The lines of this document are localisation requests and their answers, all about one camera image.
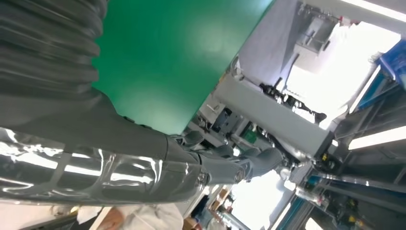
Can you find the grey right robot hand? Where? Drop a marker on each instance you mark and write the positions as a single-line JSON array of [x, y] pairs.
[[95, 149]]

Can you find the person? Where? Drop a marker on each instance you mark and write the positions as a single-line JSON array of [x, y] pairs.
[[149, 219]]

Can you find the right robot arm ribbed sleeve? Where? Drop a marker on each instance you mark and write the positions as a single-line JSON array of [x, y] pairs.
[[44, 47]]

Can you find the cardboard box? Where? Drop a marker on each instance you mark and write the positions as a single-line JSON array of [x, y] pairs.
[[190, 224]]

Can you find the ceiling light strip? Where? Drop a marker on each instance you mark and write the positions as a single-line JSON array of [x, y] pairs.
[[377, 138]]

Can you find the blue plastic bin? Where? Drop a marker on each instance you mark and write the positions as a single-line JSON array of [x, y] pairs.
[[395, 65]]

